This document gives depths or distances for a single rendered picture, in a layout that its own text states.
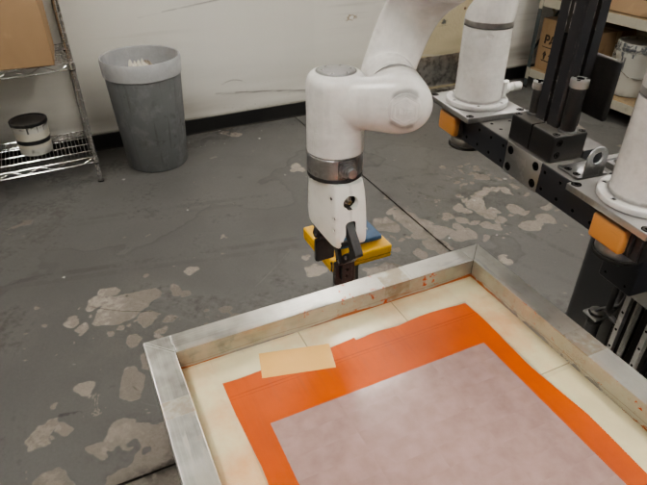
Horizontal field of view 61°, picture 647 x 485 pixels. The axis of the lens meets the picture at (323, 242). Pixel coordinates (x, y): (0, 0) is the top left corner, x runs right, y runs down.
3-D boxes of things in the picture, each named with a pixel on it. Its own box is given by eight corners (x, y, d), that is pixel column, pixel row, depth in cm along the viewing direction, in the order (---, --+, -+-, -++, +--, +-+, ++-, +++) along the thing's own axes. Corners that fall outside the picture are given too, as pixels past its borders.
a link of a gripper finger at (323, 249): (335, 220, 83) (334, 257, 86) (325, 211, 85) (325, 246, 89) (316, 226, 81) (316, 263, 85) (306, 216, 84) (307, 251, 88)
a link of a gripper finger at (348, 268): (364, 251, 76) (362, 290, 80) (352, 240, 78) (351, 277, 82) (343, 258, 75) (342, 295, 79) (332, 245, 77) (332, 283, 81)
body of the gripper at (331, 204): (378, 171, 71) (374, 243, 77) (342, 142, 79) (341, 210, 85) (325, 184, 68) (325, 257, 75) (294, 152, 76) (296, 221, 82)
